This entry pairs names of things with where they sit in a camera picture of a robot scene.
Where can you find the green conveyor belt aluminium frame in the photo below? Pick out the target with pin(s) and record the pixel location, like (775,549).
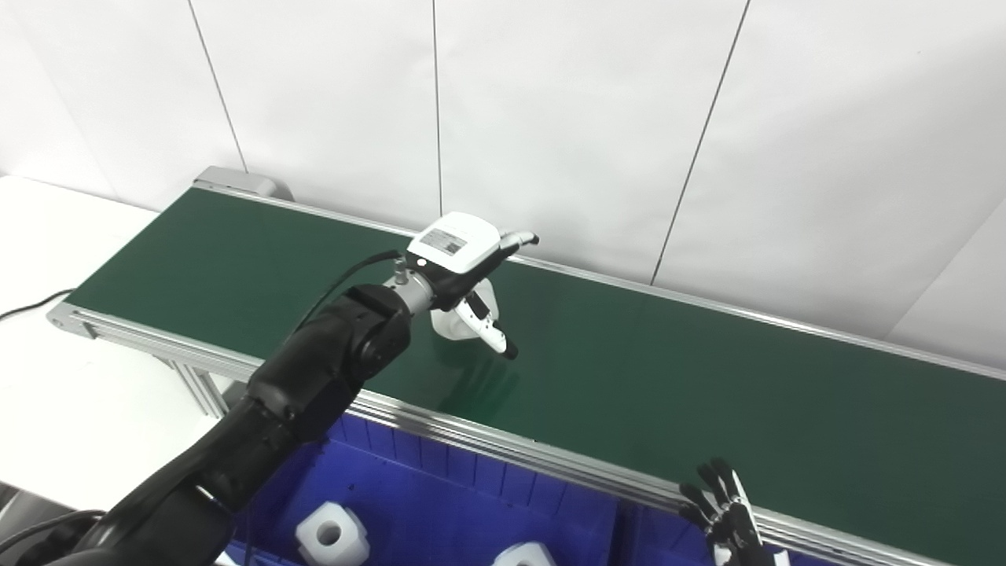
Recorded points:
(629,362)

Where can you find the aluminium conveyor support leg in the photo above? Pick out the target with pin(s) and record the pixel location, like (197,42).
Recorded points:
(196,385)

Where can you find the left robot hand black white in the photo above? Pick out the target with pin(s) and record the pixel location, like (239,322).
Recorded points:
(456,248)

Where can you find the white cube part with hole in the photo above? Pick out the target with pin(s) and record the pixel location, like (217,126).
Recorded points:
(452,321)
(525,555)
(332,536)

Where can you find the blue bin with white parts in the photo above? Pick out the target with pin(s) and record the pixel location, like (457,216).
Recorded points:
(440,503)

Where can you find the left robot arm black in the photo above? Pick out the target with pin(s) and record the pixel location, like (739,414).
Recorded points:
(299,385)

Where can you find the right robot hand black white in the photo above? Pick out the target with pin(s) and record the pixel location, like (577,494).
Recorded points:
(731,527)

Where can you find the grey conveyor motor housing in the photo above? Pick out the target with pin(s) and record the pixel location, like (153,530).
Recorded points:
(244,182)

